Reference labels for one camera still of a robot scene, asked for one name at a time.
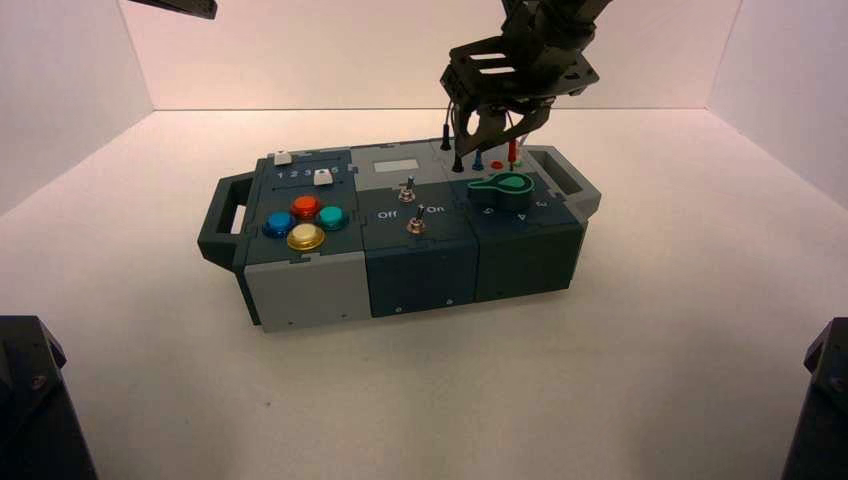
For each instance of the blue push button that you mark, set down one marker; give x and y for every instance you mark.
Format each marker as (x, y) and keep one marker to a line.
(279, 224)

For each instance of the metal toggle switch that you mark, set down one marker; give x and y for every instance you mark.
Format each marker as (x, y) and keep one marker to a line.
(416, 226)
(407, 193)

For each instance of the green push button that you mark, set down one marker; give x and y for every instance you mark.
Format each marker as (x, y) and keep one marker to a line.
(331, 217)

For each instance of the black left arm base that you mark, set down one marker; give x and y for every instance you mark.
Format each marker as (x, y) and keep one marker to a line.
(33, 411)

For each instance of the green rotary knob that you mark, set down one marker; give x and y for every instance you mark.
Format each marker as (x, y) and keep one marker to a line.
(500, 191)

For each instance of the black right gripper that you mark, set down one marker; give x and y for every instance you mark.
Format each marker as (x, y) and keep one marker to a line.
(550, 73)

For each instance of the yellow push button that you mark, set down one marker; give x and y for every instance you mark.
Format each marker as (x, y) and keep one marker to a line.
(305, 237)

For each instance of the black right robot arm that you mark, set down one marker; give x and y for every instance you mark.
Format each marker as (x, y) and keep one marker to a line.
(556, 16)

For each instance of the red push button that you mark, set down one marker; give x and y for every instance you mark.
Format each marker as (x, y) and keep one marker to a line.
(306, 206)

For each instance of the small grey display window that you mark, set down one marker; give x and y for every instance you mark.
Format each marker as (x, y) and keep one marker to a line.
(396, 166)

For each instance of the white slider knob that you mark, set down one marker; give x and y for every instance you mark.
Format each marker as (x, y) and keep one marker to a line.
(322, 177)
(283, 158)

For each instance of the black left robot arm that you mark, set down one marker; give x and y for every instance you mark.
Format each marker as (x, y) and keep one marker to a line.
(175, 6)

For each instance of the dark teal grey control box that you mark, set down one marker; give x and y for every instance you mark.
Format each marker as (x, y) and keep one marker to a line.
(305, 291)

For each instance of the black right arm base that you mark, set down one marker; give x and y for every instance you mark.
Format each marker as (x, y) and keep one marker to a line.
(821, 417)

